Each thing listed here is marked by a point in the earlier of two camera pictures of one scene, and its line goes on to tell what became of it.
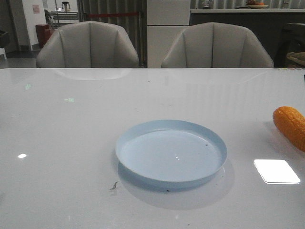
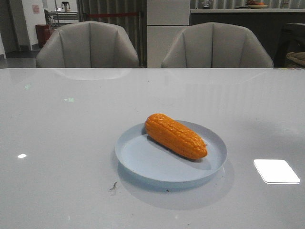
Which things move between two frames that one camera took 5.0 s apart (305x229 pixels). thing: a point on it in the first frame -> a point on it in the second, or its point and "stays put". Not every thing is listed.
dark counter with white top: (267, 25) stays put
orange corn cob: (291, 122) -> (169, 133)
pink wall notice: (36, 9) stays put
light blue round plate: (170, 153) stays put
